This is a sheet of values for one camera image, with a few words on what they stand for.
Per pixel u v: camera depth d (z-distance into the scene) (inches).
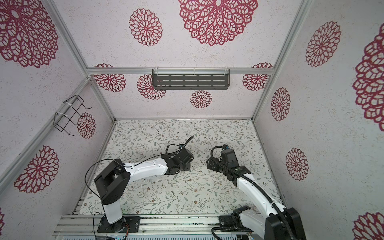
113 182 18.2
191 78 36.2
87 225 29.5
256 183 20.1
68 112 30.7
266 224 16.4
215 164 29.3
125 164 20.1
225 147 30.0
